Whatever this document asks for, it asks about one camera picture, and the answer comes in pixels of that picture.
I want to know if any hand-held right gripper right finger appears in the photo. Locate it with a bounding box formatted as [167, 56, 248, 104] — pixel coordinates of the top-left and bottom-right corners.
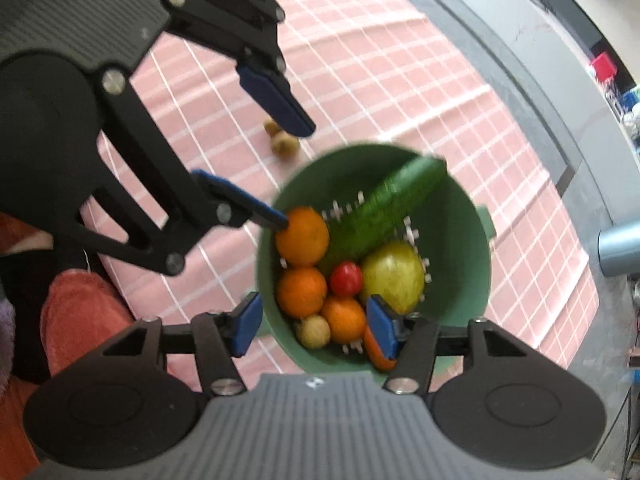
[366, 296, 517, 395]

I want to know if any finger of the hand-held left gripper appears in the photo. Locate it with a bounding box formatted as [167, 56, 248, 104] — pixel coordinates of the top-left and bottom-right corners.
[145, 0, 316, 137]
[74, 66, 290, 277]

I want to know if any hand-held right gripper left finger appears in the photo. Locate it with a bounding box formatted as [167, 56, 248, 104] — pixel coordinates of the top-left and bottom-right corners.
[102, 291, 264, 396]

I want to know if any orange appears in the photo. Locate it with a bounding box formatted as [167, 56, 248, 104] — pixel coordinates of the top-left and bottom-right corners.
[276, 266, 329, 319]
[274, 207, 331, 267]
[362, 325, 401, 374]
[320, 296, 369, 345]

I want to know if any yellow-green pear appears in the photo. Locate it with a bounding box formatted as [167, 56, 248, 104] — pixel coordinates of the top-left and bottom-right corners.
[360, 240, 426, 315]

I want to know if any red tomato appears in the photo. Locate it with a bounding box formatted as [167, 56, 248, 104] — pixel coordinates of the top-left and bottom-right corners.
[328, 261, 364, 297]

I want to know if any green colander bowl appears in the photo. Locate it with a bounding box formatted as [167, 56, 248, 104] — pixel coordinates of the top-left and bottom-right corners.
[254, 143, 496, 389]

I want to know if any green cucumber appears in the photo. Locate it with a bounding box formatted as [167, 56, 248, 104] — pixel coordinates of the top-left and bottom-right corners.
[317, 156, 448, 276]

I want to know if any person's left forearm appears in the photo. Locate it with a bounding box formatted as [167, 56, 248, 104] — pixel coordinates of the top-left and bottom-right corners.
[0, 212, 139, 480]

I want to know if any pink checked tablecloth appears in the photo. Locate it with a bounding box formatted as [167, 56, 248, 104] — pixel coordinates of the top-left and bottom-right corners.
[80, 0, 601, 377]

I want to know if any grey metal trash can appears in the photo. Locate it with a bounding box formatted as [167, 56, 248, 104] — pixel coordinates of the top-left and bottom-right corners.
[598, 225, 640, 277]

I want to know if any white marble television console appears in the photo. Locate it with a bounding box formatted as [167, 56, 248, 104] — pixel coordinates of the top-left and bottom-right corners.
[492, 0, 640, 156]

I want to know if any red box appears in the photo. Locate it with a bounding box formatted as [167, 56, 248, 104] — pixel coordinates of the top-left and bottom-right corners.
[588, 52, 617, 84]

